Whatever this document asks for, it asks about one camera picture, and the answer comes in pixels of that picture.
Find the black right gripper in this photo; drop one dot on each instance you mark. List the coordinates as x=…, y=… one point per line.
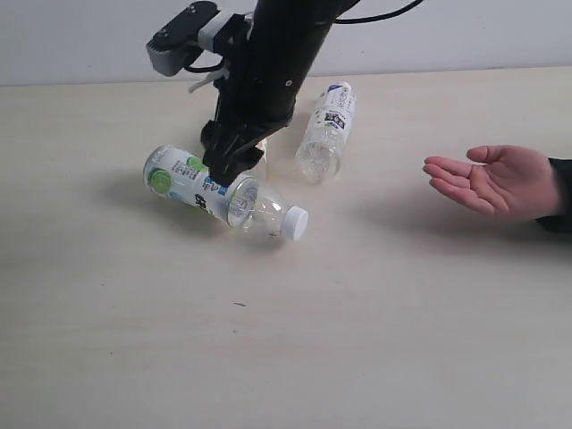
x=257, y=98

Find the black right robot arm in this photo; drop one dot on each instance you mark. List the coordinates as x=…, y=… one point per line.
x=266, y=60

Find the dark jacket sleeve forearm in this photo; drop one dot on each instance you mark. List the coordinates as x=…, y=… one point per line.
x=559, y=218

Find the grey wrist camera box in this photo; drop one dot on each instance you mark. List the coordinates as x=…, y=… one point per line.
x=201, y=27

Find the person's open hand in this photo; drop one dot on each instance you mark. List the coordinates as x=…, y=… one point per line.
x=506, y=182

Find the butterfly label clear bottle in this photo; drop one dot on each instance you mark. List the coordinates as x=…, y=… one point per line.
x=260, y=171

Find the green label bottle white cap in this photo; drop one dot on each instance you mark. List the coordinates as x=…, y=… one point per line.
x=248, y=203

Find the blue label clear tea bottle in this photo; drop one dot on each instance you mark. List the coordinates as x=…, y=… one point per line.
x=319, y=154

